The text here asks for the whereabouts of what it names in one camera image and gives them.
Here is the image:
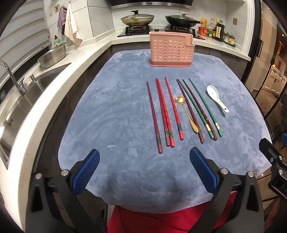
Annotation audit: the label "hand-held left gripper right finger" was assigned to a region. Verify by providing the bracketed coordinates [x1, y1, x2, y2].
[189, 147, 265, 233]

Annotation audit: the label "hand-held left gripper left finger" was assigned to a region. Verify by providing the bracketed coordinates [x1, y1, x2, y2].
[25, 148, 108, 233]

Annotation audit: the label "maroon chopstick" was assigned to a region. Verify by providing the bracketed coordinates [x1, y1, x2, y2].
[176, 79, 205, 144]
[182, 79, 218, 141]
[146, 81, 163, 154]

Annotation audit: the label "green chopstick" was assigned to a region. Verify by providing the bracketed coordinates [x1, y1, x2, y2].
[178, 78, 214, 139]
[189, 78, 224, 137]

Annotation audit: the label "red chopstick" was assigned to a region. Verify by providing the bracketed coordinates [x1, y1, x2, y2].
[157, 79, 175, 148]
[164, 76, 185, 140]
[155, 78, 171, 147]

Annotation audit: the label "gold flower-shaped spoon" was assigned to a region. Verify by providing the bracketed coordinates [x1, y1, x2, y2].
[175, 96, 199, 133]

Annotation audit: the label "white ceramic spoon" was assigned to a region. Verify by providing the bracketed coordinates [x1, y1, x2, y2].
[206, 85, 230, 113]

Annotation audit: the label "pink perforated utensil holder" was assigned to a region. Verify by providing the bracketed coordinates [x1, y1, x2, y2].
[149, 31, 196, 67]

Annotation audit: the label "blue-grey plush mat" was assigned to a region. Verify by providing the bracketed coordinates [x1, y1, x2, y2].
[58, 50, 273, 213]

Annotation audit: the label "red cloth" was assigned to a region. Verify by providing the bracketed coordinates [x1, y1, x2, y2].
[108, 191, 238, 233]

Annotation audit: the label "glass sliding door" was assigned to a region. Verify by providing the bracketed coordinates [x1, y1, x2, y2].
[242, 0, 287, 144]

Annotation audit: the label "stainless steel sink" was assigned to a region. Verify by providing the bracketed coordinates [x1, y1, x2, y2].
[0, 63, 72, 171]

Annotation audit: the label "condiment jar tray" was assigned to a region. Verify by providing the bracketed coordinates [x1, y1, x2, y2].
[223, 31, 237, 47]

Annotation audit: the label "chrome faucet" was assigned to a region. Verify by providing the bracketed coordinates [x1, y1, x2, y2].
[0, 61, 27, 97]

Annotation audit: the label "stainless steel basin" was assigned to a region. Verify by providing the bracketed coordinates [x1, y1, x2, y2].
[37, 41, 68, 68]

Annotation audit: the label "dark soy sauce bottle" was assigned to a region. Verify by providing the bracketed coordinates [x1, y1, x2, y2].
[213, 19, 225, 39]

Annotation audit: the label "black gas stove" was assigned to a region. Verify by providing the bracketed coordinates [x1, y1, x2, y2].
[117, 25, 205, 40]

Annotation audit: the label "white hanging towel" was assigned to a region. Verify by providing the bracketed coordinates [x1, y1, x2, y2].
[65, 3, 83, 46]

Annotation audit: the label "black wok with lid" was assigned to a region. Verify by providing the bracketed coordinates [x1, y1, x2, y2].
[165, 12, 202, 28]

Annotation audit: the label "purple hanging towel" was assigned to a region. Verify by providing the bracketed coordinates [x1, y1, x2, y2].
[57, 6, 68, 35]

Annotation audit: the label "window blinds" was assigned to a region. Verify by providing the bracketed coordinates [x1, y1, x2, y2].
[0, 0, 51, 61]

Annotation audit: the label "pan with glass lid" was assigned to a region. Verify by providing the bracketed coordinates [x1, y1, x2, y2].
[121, 10, 156, 26]

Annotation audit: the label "range hood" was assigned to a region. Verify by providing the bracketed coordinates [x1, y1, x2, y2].
[108, 0, 194, 9]

